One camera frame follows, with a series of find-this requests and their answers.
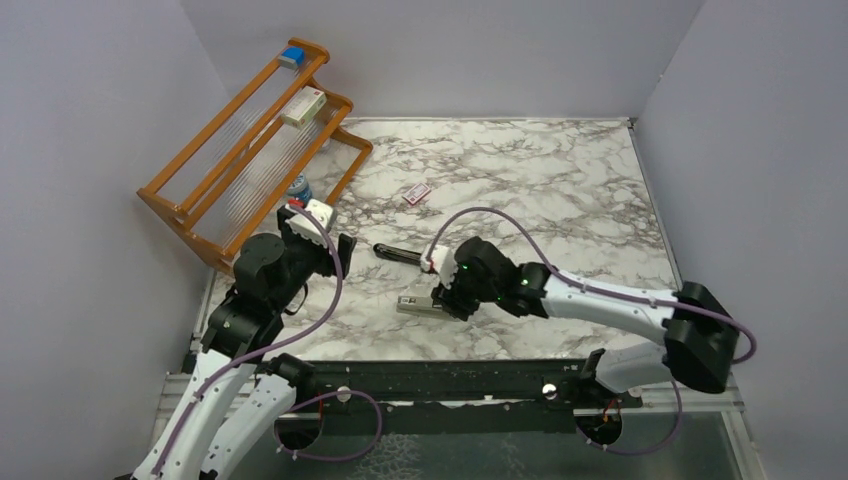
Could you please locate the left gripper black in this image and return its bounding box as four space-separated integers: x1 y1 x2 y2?
273 208 358 311

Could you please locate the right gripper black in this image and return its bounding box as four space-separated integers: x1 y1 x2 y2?
430 260 500 322

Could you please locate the black stapler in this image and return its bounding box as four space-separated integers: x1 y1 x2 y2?
372 243 421 267

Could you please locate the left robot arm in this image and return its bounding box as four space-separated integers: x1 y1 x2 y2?
129 228 357 479

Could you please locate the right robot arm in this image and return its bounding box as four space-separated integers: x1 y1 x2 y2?
420 237 741 407

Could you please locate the blue white jar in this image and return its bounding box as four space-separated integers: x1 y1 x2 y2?
286 174 313 205

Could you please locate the red white staple box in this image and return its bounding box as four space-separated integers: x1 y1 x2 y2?
402 183 432 205

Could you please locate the orange wooden shelf rack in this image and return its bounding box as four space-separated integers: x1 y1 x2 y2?
137 37 373 274

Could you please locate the white red box on shelf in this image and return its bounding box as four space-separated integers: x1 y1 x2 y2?
279 86 327 128

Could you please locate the blue grey eraser block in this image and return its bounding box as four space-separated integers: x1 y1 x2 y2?
276 46 306 70

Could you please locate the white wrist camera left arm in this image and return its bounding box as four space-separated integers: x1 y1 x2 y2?
277 199 337 248

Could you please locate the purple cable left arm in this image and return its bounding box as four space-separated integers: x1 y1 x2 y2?
148 205 384 478

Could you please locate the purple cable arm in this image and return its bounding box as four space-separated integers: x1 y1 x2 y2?
148 205 384 478
423 207 759 458

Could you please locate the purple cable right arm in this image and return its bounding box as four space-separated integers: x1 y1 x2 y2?
423 207 759 458

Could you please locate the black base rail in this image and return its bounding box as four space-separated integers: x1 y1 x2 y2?
162 358 743 439

